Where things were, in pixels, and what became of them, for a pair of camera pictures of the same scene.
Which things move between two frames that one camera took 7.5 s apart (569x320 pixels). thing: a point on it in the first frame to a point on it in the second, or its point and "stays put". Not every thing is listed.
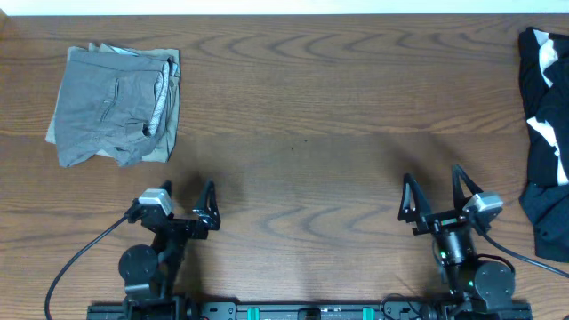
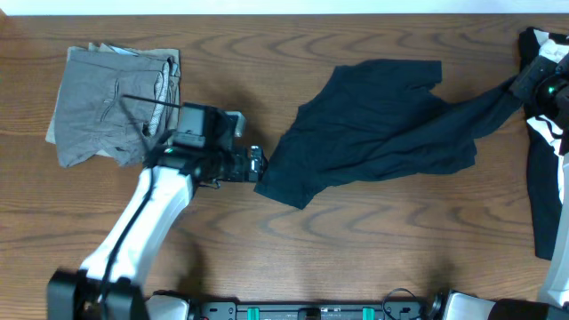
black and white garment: [543, 59] stays put
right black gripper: [437, 222] to [542, 68]
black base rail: [310, 310] stays put
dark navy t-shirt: [548, 207] to [378, 118]
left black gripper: [201, 219] to [240, 156]
